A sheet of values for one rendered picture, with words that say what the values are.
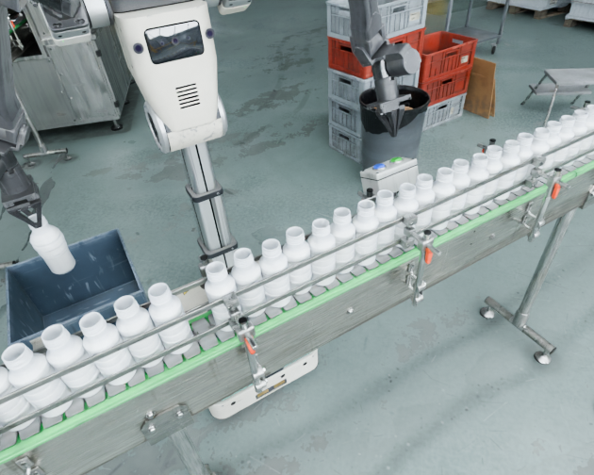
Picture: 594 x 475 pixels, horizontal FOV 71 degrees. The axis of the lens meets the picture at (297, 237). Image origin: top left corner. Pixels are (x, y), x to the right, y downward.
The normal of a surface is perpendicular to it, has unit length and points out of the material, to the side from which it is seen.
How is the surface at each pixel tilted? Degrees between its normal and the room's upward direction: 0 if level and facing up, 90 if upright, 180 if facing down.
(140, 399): 90
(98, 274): 90
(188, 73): 90
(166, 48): 90
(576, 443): 0
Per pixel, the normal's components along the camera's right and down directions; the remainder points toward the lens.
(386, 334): -0.07, -0.77
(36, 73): 0.21, 0.62
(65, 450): 0.51, 0.53
